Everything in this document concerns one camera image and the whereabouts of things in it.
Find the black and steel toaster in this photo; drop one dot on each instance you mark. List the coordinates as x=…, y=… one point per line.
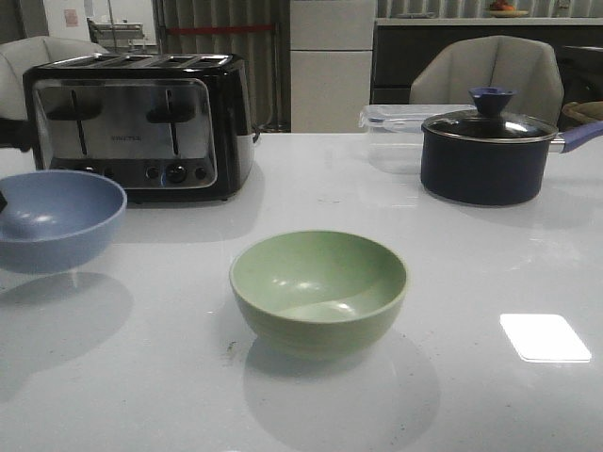
x=167, y=128

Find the blue bowl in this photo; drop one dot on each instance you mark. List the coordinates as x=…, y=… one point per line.
x=57, y=219

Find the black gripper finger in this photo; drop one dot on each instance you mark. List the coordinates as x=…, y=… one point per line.
x=15, y=134

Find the dark sideboard counter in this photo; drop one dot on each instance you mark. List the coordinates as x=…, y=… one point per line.
x=402, y=49

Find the clear plastic food container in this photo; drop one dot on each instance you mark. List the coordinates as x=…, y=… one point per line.
x=393, y=134

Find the green bowl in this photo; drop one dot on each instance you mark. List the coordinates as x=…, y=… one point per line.
x=319, y=295

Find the beige chair left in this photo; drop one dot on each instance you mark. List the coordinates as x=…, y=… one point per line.
x=21, y=55

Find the beige chair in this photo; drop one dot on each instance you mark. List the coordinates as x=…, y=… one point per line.
x=21, y=55
x=528, y=67

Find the beige chair right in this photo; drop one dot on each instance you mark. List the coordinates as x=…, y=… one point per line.
x=528, y=67

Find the white cabinet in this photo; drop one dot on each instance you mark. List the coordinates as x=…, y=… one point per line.
x=331, y=46

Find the dark blue saucepan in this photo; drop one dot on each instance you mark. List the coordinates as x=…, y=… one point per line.
x=490, y=170

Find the glass pot lid blue knob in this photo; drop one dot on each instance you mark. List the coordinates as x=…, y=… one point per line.
x=489, y=121

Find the fruit bowl on counter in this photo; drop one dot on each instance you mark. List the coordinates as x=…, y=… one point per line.
x=504, y=9

